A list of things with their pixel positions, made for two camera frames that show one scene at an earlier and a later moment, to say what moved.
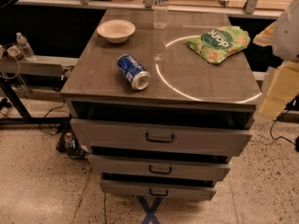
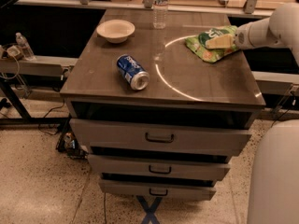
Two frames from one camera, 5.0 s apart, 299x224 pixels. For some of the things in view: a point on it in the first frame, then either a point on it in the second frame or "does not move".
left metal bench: x=33 y=66 does not move
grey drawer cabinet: x=160 y=101 does not move
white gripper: x=288 y=36 to x=244 y=37
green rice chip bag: x=219 y=43 does not move
